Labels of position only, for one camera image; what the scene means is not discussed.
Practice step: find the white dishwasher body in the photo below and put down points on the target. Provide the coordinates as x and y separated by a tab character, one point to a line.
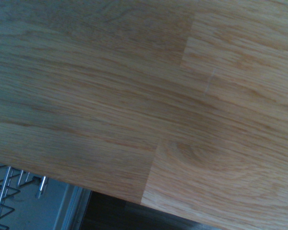
55	201

